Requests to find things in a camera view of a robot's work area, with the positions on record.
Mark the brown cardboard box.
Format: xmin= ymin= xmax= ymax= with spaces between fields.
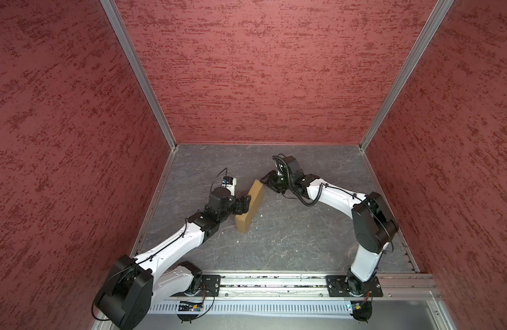
xmin=235 ymin=180 xmax=265 ymax=234

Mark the perforated metal cable tray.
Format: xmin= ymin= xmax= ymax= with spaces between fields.
xmin=149 ymin=300 xmax=352 ymax=318

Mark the aluminium front rail frame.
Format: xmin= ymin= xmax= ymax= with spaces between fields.
xmin=92 ymin=269 xmax=456 ymax=330

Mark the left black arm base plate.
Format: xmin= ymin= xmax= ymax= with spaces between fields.
xmin=184 ymin=274 xmax=222 ymax=297

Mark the left aluminium corner post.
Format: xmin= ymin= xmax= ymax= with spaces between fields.
xmin=100 ymin=0 xmax=178 ymax=152

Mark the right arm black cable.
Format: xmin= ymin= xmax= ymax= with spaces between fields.
xmin=271 ymin=153 xmax=396 ymax=265

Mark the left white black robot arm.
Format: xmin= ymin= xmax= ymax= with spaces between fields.
xmin=91 ymin=186 xmax=252 ymax=329

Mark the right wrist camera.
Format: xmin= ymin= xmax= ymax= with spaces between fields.
xmin=273 ymin=155 xmax=305 ymax=184

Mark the aluminium corner post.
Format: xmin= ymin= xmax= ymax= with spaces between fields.
xmin=100 ymin=0 xmax=178 ymax=152
xmin=359 ymin=0 xmax=454 ymax=153

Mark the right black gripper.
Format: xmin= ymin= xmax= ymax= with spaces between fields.
xmin=260 ymin=170 xmax=294 ymax=193

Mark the right aluminium corner post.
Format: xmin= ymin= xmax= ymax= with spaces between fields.
xmin=359 ymin=0 xmax=454 ymax=153

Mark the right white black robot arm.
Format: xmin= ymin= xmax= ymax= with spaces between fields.
xmin=260 ymin=170 xmax=399 ymax=297

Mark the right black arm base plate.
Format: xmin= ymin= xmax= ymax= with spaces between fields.
xmin=325 ymin=275 xmax=383 ymax=298

